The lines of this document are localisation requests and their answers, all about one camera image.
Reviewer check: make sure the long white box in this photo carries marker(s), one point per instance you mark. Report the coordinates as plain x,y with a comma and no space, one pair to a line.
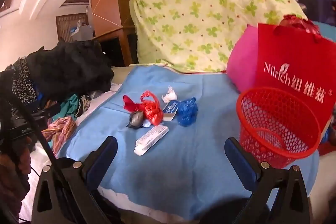
151,138

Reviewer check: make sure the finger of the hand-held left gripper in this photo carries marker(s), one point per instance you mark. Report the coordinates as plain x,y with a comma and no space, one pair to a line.
50,109

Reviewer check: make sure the crumpled white tissue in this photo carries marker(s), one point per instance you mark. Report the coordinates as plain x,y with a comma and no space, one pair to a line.
169,95

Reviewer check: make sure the green floral quilt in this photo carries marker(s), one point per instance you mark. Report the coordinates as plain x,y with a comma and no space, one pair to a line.
197,16

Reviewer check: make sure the brown fuzzy cloth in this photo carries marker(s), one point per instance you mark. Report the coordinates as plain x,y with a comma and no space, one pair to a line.
13,182

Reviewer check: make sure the red shopping bag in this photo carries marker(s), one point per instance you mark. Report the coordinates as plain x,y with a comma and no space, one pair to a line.
288,50

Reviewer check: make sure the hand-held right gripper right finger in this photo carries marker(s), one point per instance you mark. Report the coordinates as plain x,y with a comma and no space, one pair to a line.
240,163

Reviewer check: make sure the grey foil wrapper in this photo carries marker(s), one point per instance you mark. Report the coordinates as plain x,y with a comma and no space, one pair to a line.
136,119

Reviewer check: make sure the teal cloth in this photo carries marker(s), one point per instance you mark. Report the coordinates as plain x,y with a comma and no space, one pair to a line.
69,106

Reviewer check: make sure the pink pillow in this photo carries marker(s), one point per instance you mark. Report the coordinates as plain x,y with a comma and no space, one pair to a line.
244,61

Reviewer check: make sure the black white-dotted cloth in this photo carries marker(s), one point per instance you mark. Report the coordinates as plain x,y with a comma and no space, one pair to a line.
21,87

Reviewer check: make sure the white bed sheet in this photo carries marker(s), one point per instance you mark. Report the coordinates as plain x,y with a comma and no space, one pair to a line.
34,180

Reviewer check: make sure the red mesh plastic basket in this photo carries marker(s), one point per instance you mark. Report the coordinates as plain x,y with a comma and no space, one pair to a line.
246,134

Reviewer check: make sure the blue plastic bag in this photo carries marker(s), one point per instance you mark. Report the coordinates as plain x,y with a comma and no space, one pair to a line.
187,111

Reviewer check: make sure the striped colourful cloth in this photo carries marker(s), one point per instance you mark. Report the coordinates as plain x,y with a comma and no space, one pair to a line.
63,127

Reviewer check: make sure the black fluffy garment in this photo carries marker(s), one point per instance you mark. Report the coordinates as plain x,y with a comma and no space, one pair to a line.
73,69

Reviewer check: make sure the small blue box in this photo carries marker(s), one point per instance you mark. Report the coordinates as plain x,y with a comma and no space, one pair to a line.
170,109

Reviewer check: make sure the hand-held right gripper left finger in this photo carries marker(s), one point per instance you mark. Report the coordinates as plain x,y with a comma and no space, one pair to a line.
101,163

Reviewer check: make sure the light blue cloth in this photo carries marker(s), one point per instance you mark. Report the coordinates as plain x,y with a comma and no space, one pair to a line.
183,155

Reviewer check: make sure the red wrapper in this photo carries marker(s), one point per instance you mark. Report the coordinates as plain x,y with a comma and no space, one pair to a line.
129,102

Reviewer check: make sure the red plastic bag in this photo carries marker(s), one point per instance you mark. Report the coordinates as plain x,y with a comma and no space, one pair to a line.
153,111

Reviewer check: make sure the wooden lattice door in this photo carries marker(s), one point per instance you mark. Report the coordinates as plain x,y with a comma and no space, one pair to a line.
63,27

